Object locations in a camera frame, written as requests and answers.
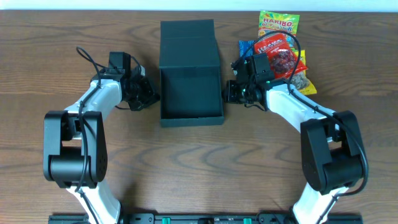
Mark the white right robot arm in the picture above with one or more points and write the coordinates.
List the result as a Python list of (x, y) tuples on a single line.
[(333, 159)]

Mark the dark green gift box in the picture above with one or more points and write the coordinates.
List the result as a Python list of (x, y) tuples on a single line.
[(190, 74)]

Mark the black mounting rail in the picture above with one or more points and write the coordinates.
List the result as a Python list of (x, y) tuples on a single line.
[(149, 218)]

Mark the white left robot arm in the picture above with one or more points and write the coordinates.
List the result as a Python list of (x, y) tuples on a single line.
[(75, 153)]

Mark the blue cookie packet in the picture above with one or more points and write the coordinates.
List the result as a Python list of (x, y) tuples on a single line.
[(245, 48)]

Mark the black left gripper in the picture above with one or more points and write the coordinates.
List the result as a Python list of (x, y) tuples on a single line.
[(144, 92)]

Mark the yellow sunflower seed bag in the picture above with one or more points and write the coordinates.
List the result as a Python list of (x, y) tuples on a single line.
[(300, 80)]

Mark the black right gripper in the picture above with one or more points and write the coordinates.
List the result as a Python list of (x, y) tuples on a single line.
[(232, 92)]

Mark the Haribo gummy bag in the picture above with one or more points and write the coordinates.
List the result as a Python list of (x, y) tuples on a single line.
[(271, 21)]

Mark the red dried fruit bag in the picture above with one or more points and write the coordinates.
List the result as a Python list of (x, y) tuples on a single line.
[(280, 56)]

